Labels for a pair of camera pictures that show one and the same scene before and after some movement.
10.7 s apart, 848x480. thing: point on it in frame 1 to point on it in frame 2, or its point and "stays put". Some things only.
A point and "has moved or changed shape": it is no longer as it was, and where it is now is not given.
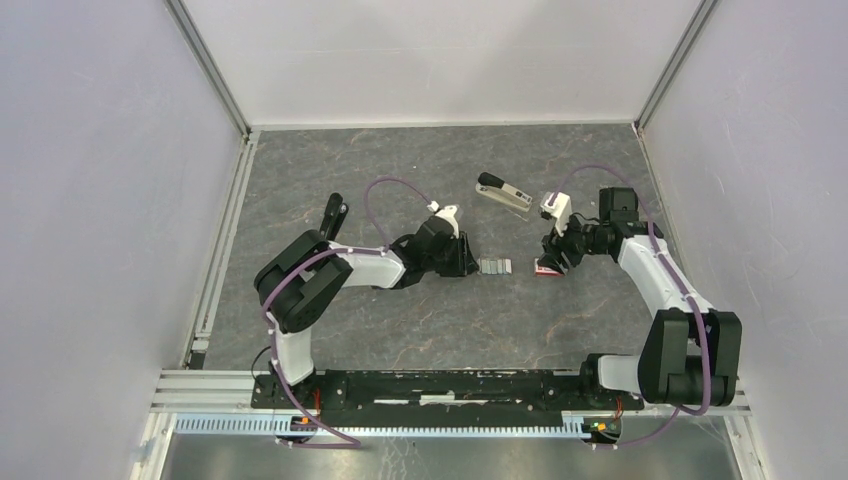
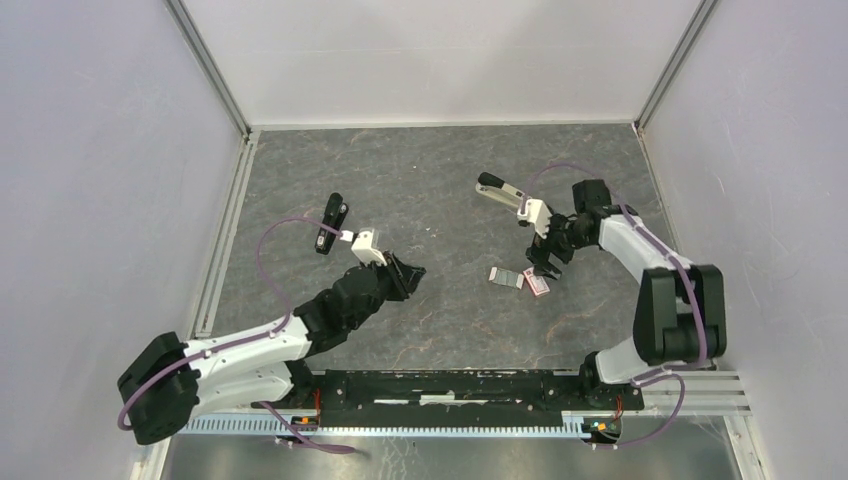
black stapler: x=334 y=216 stays put
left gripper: x=465 y=262 to x=401 y=275
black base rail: x=442 y=394 stays put
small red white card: x=542 y=271 has moved or changed shape
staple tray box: x=495 y=266 to x=506 y=277
